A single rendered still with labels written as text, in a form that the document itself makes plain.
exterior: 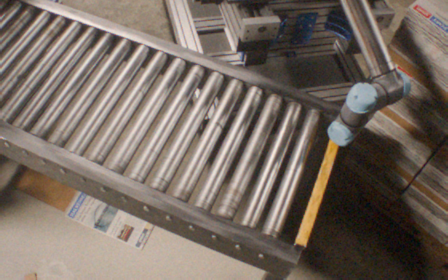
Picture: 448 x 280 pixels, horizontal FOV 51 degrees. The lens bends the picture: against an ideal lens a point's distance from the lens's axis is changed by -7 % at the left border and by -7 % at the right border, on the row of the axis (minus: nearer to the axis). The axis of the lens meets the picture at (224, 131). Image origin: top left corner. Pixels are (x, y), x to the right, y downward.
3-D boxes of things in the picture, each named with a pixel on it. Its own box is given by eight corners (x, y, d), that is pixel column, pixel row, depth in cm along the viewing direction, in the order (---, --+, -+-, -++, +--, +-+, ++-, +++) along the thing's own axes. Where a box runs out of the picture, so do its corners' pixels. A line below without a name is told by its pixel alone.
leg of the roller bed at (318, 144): (292, 215, 220) (337, 129, 164) (288, 226, 217) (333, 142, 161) (279, 210, 221) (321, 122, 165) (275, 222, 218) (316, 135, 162)
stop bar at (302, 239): (345, 126, 150) (347, 122, 148) (305, 250, 126) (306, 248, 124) (335, 122, 150) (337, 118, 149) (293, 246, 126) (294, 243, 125)
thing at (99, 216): (169, 197, 219) (169, 195, 218) (140, 252, 203) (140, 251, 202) (96, 165, 224) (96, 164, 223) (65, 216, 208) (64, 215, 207)
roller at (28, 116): (102, 37, 167) (101, 26, 162) (23, 142, 140) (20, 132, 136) (90, 33, 167) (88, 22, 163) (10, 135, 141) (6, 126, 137)
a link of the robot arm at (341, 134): (353, 137, 133) (343, 154, 140) (373, 114, 138) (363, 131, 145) (330, 119, 135) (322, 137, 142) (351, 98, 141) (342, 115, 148)
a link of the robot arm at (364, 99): (375, 73, 132) (362, 97, 141) (345, 86, 128) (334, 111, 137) (394, 94, 129) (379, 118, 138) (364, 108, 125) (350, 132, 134)
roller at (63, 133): (135, 49, 165) (134, 38, 161) (60, 158, 139) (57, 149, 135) (122, 44, 166) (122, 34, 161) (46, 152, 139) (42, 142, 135)
